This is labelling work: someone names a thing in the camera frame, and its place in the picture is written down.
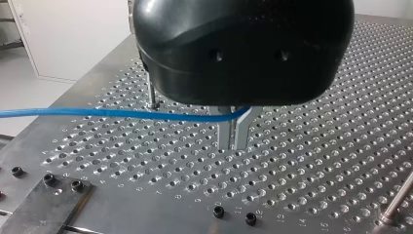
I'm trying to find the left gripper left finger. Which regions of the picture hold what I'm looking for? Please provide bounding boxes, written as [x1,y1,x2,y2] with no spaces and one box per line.
[208,105,236,151]

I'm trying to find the metal post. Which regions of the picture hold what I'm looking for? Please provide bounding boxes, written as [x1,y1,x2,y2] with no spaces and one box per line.
[379,171,413,226]
[145,71,161,110]

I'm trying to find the blue cable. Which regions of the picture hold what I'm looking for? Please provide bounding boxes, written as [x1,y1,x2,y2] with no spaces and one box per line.
[0,105,253,124]

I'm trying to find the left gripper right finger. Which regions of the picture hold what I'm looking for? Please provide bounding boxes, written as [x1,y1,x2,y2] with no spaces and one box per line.
[232,105,263,151]

